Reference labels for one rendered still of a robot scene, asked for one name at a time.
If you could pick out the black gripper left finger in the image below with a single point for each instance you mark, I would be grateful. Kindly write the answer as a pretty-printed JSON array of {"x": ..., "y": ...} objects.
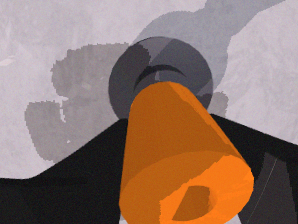
[{"x": 84, "y": 188}]

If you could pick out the orange knob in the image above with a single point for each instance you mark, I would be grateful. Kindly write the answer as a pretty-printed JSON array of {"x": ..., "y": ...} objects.
[{"x": 179, "y": 166}]

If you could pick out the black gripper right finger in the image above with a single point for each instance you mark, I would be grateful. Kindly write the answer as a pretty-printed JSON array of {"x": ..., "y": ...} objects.
[{"x": 274, "y": 166}]

